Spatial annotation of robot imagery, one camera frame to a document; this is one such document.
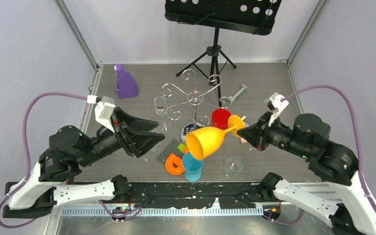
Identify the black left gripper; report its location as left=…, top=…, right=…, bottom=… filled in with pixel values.
left=81, top=107, right=169, bottom=166

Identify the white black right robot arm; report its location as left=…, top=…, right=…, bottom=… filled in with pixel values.
left=237, top=112, right=376, bottom=235

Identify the clear wine glass near edge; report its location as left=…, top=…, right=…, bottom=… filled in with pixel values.
left=223, top=156, right=243, bottom=178

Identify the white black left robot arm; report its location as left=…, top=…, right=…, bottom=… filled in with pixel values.
left=2, top=107, right=165, bottom=219

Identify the clear wine glass with label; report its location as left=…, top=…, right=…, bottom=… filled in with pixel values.
left=154, top=96, right=170, bottom=131

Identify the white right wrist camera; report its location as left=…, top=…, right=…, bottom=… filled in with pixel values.
left=264, top=93, right=289, bottom=127

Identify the chrome wine glass rack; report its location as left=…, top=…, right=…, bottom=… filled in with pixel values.
left=161, top=69, right=221, bottom=144

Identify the lime green building brick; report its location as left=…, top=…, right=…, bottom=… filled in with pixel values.
left=177, top=143, right=189, bottom=153

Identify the purple plastic stand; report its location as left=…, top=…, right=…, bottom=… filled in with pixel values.
left=114, top=64, right=139, bottom=99

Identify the yellow plastic wine glass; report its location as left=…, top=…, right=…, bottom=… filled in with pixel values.
left=186, top=115, right=246, bottom=160

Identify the blue plastic wine glass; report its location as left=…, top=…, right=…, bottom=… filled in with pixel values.
left=182, top=152, right=204, bottom=182

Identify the black music stand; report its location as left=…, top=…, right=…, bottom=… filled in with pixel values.
left=164, top=0, right=282, bottom=107

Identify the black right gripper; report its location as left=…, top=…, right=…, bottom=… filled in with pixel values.
left=236, top=110, right=311, bottom=159

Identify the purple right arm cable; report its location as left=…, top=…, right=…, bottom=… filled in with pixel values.
left=262, top=85, right=376, bottom=233

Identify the grey studded building plate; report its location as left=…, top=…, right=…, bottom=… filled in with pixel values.
left=156, top=139, right=182, bottom=164

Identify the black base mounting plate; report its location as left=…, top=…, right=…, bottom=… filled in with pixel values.
left=129, top=182, right=279, bottom=209

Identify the red plastic wine glass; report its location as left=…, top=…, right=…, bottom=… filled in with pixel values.
left=211, top=109, right=232, bottom=130

